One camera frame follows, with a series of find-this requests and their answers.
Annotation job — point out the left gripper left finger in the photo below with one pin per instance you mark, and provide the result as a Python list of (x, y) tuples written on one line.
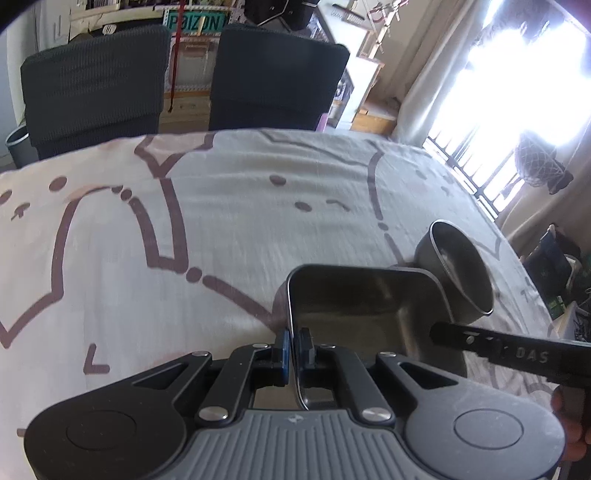
[(236, 380)]

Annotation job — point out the left dark chair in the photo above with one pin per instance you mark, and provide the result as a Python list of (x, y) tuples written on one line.
[(95, 90)]

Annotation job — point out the square steel tray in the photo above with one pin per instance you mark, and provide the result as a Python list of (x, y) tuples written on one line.
[(385, 316)]

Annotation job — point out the dark chair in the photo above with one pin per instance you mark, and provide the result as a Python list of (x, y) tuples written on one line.
[(269, 79), (95, 90)]

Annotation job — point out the beige curtain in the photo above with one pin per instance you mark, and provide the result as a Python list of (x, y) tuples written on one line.
[(437, 53)]

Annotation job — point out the teal poizon sign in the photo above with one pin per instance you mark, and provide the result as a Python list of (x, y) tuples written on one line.
[(196, 22)]

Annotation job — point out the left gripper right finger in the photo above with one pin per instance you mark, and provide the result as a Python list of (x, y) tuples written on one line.
[(331, 377)]

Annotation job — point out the right hand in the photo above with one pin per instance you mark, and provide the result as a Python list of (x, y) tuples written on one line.
[(577, 438)]

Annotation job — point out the cartoon print tablecloth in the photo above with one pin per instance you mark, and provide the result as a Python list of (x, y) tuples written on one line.
[(119, 256)]

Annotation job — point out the right dark chair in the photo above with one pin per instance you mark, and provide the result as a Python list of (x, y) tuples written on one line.
[(269, 79)]

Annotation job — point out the grey waste bin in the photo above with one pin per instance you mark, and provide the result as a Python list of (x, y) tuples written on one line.
[(20, 148)]

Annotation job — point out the small round steel bowl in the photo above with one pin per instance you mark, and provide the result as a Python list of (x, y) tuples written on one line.
[(455, 261)]

